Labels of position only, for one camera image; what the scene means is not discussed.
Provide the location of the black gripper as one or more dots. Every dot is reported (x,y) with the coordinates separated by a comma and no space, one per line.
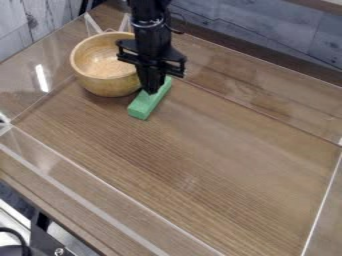
(150,52)

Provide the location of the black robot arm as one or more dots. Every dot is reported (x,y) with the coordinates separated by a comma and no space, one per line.
(146,10)

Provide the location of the black table leg bracket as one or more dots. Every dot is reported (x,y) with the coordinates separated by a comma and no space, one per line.
(43,244)

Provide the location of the wooden bowl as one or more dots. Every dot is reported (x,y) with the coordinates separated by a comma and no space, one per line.
(103,75)

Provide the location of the green rectangular stick block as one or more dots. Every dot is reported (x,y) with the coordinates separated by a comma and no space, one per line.
(145,102)

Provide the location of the clear acrylic tray wall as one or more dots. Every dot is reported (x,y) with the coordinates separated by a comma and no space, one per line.
(221,176)

